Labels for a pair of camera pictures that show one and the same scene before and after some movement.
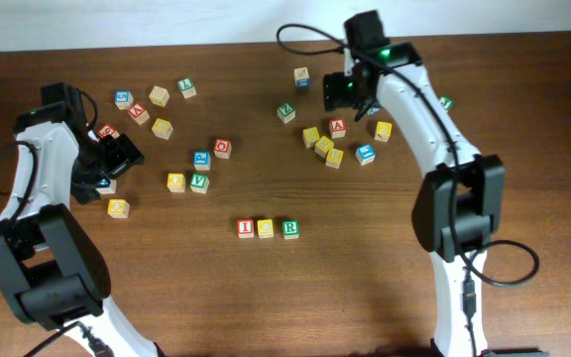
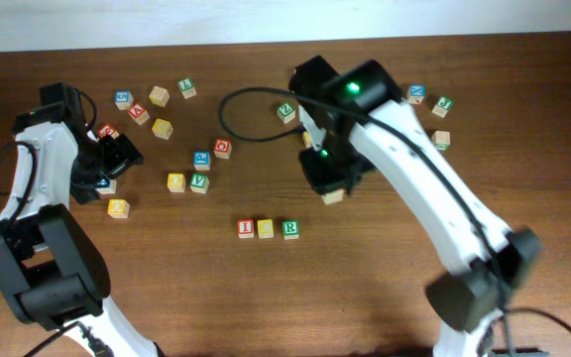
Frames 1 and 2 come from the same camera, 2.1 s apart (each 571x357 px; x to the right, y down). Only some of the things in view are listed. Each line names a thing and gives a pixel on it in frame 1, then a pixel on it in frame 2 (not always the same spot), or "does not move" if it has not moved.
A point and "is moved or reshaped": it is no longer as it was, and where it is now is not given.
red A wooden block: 338,128 is moved or reshaped
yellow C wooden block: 265,228 does not move
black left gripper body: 114,158 does not move
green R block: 290,229 does not move
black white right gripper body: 347,89 → 333,166
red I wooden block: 246,228 does not move
